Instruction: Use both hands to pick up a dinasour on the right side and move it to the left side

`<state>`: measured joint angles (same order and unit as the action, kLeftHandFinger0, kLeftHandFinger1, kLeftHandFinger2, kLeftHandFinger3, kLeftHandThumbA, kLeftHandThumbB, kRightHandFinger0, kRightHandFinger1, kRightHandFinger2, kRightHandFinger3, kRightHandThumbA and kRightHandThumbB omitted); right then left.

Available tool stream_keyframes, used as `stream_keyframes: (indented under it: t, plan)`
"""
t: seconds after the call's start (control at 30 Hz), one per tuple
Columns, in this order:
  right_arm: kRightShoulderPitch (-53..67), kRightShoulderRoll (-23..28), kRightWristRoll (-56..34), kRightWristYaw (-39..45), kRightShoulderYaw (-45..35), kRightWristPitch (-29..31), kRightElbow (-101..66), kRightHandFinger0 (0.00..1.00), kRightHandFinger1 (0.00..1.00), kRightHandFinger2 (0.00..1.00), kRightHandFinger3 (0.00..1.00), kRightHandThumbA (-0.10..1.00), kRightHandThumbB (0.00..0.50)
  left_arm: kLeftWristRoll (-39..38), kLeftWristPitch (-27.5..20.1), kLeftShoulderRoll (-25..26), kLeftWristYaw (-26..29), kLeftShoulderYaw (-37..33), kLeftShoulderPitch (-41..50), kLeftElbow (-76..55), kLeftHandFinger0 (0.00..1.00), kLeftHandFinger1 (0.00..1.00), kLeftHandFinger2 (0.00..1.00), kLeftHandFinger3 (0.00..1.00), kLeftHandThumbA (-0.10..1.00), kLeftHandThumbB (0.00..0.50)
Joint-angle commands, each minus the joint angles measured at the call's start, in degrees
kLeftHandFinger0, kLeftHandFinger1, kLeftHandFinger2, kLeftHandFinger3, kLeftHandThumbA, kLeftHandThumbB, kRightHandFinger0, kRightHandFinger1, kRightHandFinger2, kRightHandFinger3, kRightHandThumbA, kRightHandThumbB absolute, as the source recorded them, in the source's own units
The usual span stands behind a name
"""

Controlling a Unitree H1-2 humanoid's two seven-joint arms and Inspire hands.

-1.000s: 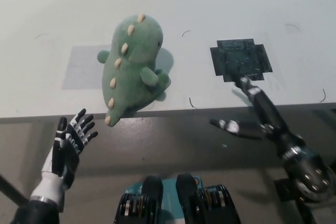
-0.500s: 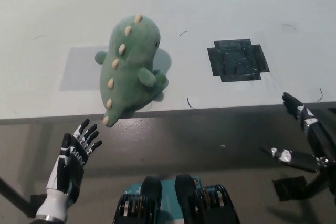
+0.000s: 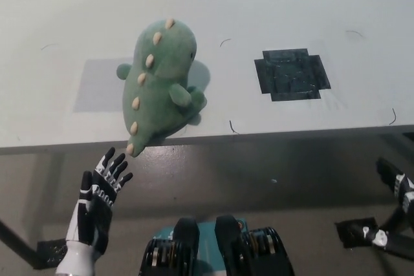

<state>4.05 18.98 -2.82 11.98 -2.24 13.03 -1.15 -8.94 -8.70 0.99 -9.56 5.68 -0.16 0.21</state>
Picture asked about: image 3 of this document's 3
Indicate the robot left five-finger hand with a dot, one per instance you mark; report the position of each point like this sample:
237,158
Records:
97,205

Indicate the robot right five-finger hand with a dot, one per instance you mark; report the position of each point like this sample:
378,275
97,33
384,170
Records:
406,192

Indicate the green plush dinosaur toy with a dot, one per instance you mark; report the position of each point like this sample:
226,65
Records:
161,79

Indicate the black table leg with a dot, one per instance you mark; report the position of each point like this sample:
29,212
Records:
17,243
391,219

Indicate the grey tape square patch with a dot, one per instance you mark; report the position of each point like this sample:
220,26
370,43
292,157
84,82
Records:
100,91

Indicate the robot torso black teal blocks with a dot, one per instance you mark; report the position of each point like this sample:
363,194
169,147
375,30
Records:
226,250

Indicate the black tape square patch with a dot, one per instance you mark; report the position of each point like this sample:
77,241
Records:
291,75

